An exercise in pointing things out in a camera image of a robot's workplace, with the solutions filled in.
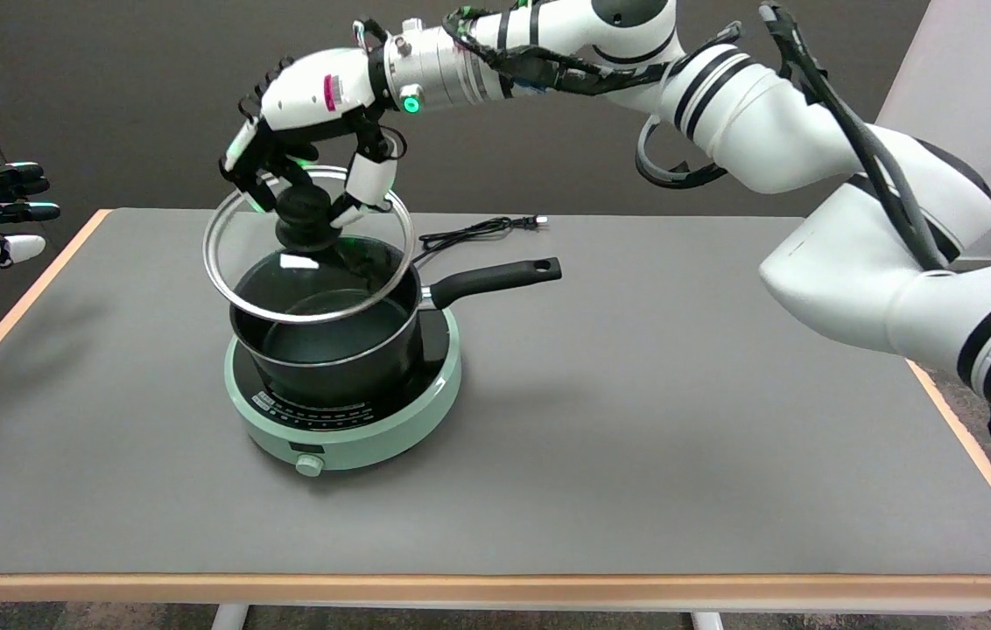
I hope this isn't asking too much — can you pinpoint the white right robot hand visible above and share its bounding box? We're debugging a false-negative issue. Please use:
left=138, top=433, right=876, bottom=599
left=220, top=48, right=406, bottom=233

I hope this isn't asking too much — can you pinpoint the glass pot lid black knob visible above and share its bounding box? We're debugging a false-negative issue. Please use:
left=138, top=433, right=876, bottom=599
left=202, top=166, right=416, bottom=326

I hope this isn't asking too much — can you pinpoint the green round induction cooker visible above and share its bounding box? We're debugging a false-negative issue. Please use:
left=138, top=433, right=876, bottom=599
left=223, top=306, right=463, bottom=479

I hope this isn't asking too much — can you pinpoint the grey table mat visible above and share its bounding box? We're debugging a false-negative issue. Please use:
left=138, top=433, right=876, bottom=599
left=0, top=208, right=991, bottom=577

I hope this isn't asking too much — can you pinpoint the white background panel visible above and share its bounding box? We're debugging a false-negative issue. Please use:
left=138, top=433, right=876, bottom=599
left=876, top=0, right=991, bottom=262

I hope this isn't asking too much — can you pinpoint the black power cord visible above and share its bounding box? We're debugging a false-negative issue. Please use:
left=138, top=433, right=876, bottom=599
left=409, top=215, right=549, bottom=265

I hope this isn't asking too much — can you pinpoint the black braided forearm cable bundle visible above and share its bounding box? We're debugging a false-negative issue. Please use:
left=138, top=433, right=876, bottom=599
left=443, top=4, right=741, bottom=97

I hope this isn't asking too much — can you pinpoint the black soup pot with handle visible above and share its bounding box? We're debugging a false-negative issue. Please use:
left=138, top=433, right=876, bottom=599
left=228, top=234, right=563, bottom=408

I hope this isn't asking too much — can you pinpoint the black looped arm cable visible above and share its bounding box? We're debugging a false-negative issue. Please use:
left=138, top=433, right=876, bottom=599
left=634, top=114, right=728, bottom=190

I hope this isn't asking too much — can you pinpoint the thick black upper arm cable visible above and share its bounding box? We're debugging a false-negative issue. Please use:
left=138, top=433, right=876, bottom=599
left=758, top=3, right=952, bottom=272

